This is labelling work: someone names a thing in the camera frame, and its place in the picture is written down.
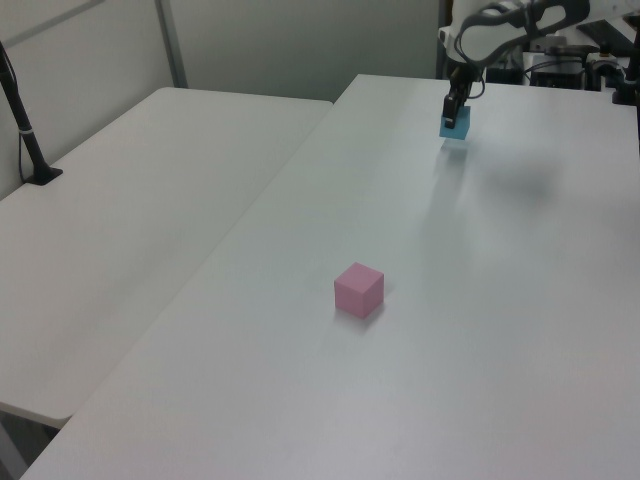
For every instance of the black camera stand pole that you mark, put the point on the black camera stand pole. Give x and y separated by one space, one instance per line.
22 125

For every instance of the black electronics box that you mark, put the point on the black electronics box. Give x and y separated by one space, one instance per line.
557 72

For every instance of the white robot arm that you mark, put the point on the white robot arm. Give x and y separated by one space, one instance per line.
500 30

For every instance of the pink cube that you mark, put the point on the pink cube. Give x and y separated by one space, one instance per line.
355 295

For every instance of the black clamp mount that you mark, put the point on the black clamp mount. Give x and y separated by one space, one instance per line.
627 82

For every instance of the black keyboard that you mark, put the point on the black keyboard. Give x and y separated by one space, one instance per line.
612 37

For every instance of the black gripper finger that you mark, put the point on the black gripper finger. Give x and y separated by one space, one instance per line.
451 110
468 102

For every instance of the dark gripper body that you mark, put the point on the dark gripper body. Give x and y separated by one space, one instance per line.
464 82

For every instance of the blue cube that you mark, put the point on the blue cube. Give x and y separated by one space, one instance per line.
457 129

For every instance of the grey partition frame post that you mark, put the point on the grey partition frame post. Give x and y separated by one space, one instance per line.
171 42

